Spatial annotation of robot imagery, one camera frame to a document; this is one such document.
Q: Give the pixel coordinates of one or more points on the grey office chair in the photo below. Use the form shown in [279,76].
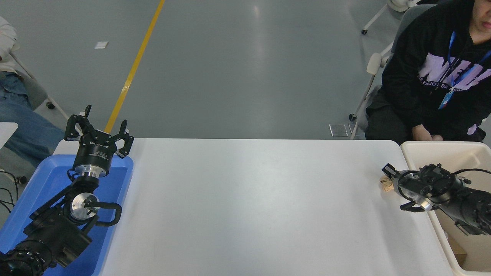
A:
[32,90]

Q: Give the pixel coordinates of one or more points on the large pale plastic bin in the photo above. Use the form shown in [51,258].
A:
[425,153]

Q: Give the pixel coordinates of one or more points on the small white table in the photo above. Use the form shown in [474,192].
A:
[7,134]

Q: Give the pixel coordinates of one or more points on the blue plastic tray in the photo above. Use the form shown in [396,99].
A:
[42,184]

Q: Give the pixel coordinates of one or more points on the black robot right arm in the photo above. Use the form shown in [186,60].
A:
[468,207]

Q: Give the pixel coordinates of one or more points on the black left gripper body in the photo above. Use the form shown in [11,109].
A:
[96,153]

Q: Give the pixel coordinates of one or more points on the white wheeled chair base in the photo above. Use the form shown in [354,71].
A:
[397,4]

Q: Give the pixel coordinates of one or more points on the person's right hand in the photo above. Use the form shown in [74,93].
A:
[422,134]

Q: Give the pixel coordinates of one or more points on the white framed office chair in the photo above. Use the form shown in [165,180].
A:
[374,63]

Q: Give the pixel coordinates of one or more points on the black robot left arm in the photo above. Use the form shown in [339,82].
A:
[53,234]

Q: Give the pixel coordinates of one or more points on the person's left hand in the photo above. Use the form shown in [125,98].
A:
[437,137]

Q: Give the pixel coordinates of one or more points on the tan paper ball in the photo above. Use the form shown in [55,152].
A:
[386,186]

